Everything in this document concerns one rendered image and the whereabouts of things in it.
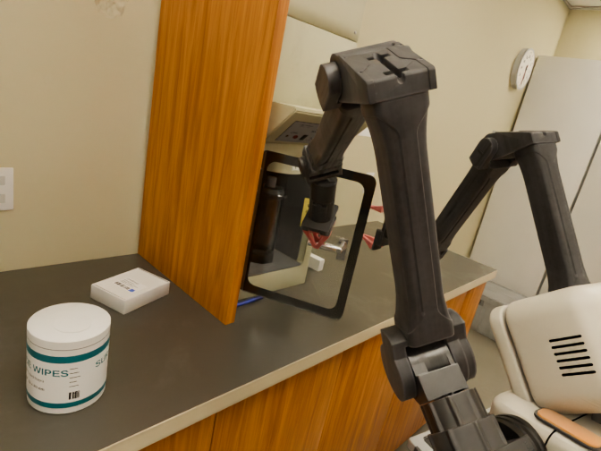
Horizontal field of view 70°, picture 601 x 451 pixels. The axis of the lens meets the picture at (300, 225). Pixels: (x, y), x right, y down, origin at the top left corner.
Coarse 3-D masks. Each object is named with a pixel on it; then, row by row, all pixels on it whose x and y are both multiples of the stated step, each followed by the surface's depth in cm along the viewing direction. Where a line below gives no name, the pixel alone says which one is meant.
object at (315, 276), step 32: (288, 160) 108; (288, 192) 110; (352, 192) 105; (256, 224) 114; (288, 224) 112; (352, 224) 107; (256, 256) 116; (288, 256) 114; (320, 256) 111; (352, 256) 109; (256, 288) 119; (288, 288) 116; (320, 288) 113
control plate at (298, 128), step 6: (294, 126) 106; (300, 126) 107; (306, 126) 108; (312, 126) 109; (288, 132) 108; (294, 132) 109; (300, 132) 110; (306, 132) 111; (312, 132) 113; (282, 138) 109; (288, 138) 110; (306, 138) 114; (312, 138) 116
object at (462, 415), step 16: (448, 400) 50; (464, 400) 50; (480, 400) 52; (432, 416) 51; (448, 416) 50; (464, 416) 49; (480, 416) 50; (432, 432) 52; (448, 432) 49; (464, 432) 48; (480, 432) 48; (496, 432) 49; (448, 448) 49; (464, 448) 48; (480, 448) 47; (496, 448) 47; (512, 448) 48; (528, 448) 49
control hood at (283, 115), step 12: (276, 108) 103; (288, 108) 100; (300, 108) 100; (312, 108) 113; (276, 120) 103; (288, 120) 102; (300, 120) 104; (312, 120) 106; (276, 132) 106; (300, 144) 118
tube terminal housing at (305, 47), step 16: (288, 16) 103; (288, 32) 104; (304, 32) 108; (320, 32) 112; (288, 48) 106; (304, 48) 110; (320, 48) 114; (336, 48) 118; (352, 48) 122; (288, 64) 108; (304, 64) 112; (288, 80) 109; (304, 80) 113; (288, 96) 111; (304, 96) 115; (272, 144) 113; (288, 144) 117
